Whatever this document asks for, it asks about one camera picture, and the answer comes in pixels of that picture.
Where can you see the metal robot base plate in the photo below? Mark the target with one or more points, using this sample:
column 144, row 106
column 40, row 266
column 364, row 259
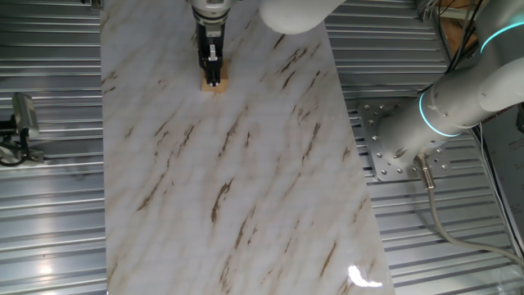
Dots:
column 368, row 123

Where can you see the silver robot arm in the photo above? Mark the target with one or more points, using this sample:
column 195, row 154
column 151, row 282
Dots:
column 450, row 106

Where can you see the metal corner bracket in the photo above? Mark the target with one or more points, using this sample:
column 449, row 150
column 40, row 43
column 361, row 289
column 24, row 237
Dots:
column 427, row 10
column 96, row 4

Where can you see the brown wooden board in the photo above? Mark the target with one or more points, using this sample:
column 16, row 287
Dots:
column 450, row 34

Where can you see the marble pattern table mat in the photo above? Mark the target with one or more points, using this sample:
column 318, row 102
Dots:
column 245, row 184

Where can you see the silver camera on stand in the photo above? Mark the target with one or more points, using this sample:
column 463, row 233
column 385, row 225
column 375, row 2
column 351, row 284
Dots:
column 25, row 114

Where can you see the small wooden block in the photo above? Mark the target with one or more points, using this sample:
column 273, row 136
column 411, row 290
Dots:
column 225, row 78

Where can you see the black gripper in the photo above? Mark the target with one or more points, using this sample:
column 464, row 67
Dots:
column 201, row 41

